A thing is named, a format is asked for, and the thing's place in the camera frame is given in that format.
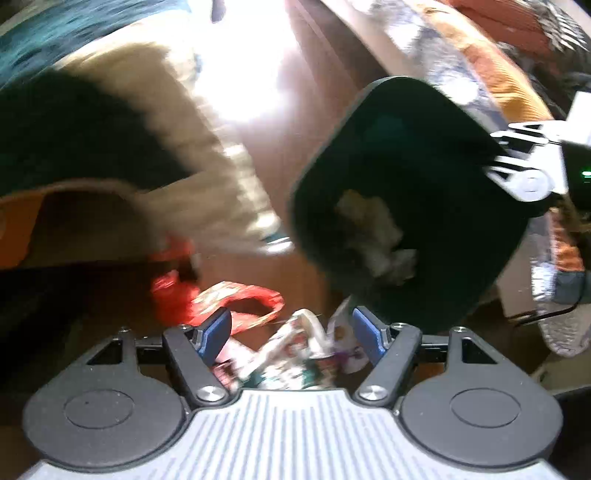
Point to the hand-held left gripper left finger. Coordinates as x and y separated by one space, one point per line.
216 334

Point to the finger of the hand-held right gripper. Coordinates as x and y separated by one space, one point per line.
531 134
526 182

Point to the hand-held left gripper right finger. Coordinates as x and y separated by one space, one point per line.
369 337

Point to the cartoon printed wrapper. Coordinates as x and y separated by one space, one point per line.
344 341

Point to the red plastic bag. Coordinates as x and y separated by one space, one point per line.
175 295

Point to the yellow white tube wrapper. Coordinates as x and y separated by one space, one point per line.
281 350

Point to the white paper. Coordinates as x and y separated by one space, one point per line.
369 230

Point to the dark green trash bin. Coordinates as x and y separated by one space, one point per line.
415 184

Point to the dark clothes pile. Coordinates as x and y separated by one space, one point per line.
545 78

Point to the orange patchwork quilt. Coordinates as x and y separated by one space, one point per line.
485 60

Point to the orange box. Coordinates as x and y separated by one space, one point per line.
18 230

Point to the green patchwork quilt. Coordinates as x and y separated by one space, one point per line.
69 138

